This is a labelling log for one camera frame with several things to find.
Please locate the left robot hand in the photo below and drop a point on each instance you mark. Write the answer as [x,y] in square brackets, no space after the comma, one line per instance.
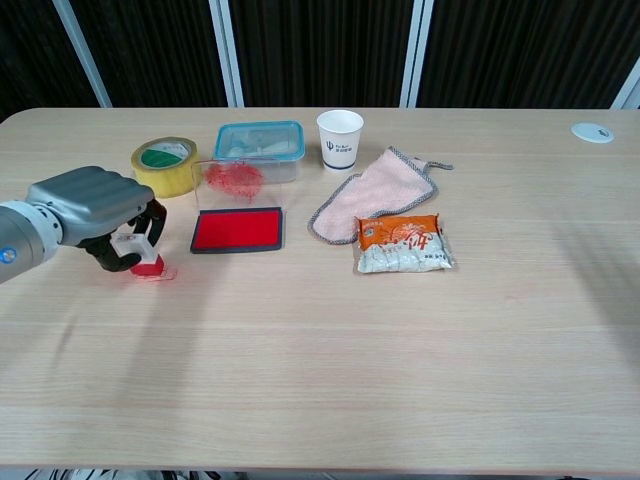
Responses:
[95,200]

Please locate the red stamp block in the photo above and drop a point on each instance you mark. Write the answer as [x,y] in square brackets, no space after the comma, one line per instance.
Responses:
[149,264]

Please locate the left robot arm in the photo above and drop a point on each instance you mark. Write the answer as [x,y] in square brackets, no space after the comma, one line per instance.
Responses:
[22,240]

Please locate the yellow tape roll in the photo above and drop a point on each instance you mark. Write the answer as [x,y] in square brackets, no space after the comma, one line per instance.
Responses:
[170,180]

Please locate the red ink pad clear lid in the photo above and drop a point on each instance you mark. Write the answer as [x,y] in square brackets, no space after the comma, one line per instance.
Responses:
[237,231]

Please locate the clear container blue lid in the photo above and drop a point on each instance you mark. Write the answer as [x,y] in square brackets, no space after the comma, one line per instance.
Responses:
[260,140]

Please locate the white paper cup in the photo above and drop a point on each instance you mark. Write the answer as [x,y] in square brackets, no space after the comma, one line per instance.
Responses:
[341,150]

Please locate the pink cloth grey trim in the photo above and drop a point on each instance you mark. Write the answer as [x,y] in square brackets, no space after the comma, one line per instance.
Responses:
[375,200]

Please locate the orange and white snack bag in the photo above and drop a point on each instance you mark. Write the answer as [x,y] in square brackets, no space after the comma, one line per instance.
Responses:
[405,245]

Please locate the white frame post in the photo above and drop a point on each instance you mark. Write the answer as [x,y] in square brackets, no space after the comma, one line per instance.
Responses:
[627,92]
[227,55]
[416,55]
[82,55]

